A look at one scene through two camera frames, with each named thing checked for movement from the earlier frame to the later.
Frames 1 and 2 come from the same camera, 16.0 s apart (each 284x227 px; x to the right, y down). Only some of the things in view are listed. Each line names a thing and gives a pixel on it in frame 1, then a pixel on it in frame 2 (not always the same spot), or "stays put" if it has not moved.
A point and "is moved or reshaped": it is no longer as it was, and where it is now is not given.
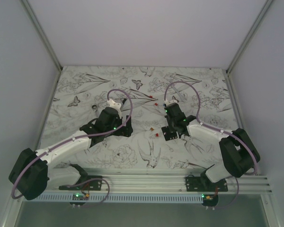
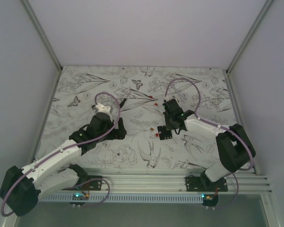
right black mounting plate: [203, 184] stays put
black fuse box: [168, 134] is moved or reshaped
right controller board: [209, 200] stays put
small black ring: [94, 107] stays put
